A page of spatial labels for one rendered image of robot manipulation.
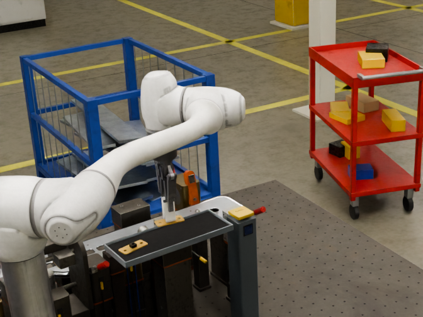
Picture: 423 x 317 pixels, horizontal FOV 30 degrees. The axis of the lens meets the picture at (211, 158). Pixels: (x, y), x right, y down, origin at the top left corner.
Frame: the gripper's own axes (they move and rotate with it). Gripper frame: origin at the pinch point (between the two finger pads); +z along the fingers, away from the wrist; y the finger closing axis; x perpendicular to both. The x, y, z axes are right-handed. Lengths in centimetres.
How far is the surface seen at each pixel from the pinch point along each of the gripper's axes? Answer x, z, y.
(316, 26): -248, 53, 354
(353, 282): -74, 56, 18
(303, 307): -50, 56, 11
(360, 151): -209, 107, 225
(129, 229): 2.1, 25.7, 40.6
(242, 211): -25.8, 9.7, 5.8
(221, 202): -35, 26, 45
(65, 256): 30.9, 9.7, 3.7
